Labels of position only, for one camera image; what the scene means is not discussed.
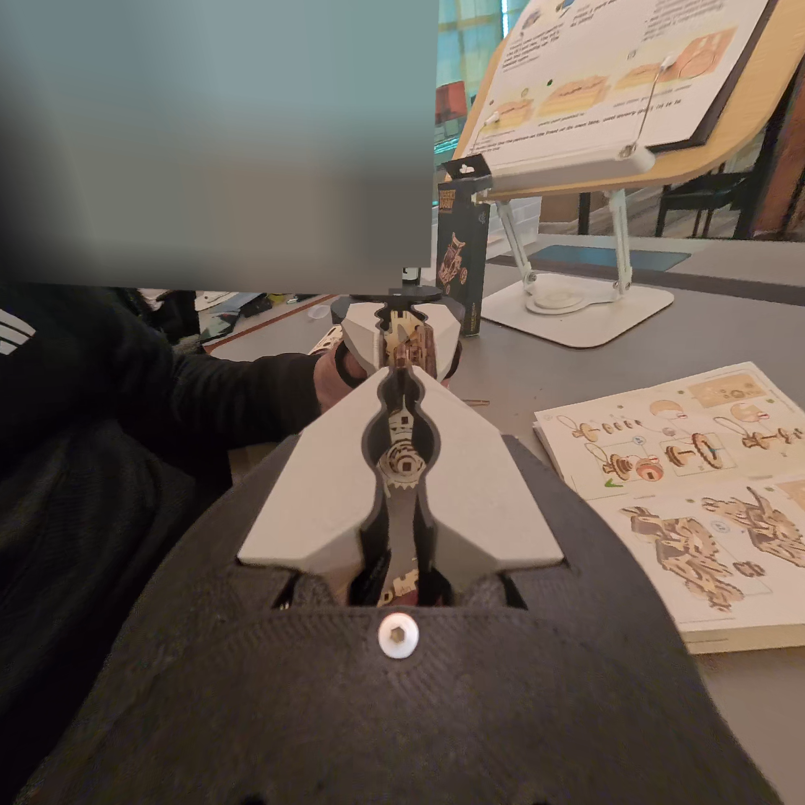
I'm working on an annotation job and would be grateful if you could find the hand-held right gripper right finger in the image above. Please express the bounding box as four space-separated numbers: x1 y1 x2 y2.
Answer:
408 365 566 595

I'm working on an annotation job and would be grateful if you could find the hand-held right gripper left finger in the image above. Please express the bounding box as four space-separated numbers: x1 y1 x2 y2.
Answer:
236 366 396 586

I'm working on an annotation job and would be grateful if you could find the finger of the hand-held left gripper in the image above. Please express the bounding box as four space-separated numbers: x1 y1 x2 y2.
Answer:
340 303 386 381
420 307 463 379

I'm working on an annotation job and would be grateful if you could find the brown wooden model assembly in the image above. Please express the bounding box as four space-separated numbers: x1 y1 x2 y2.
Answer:
380 307 438 378

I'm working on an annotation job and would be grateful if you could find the pale wooden gear part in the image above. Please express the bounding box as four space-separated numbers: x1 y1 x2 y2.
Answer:
376 402 436 608

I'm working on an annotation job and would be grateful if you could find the person's left forearm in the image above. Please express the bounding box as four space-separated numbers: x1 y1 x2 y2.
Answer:
145 349 323 454

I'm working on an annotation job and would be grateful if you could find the dark model kit box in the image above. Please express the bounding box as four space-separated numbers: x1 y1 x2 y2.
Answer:
436 154 493 337

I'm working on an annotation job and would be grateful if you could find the person's left hand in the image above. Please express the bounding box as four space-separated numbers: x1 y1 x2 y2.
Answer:
313 349 372 414

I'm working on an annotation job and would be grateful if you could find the blue mat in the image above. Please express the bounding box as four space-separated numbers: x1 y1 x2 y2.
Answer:
531 245 693 273

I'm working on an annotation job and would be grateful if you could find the wooden book stand white base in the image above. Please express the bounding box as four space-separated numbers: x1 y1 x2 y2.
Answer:
453 0 781 350

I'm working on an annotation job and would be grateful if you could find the open instruction booklet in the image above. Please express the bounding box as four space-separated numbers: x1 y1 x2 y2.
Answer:
533 361 805 655

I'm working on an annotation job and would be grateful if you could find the person's black clothing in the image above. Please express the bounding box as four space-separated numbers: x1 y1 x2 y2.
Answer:
0 283 252 805

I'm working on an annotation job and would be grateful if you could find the black chair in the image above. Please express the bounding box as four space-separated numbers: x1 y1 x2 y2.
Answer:
654 170 765 240

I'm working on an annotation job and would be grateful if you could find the white printed instruction page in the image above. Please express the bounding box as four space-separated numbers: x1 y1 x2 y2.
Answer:
462 0 781 158

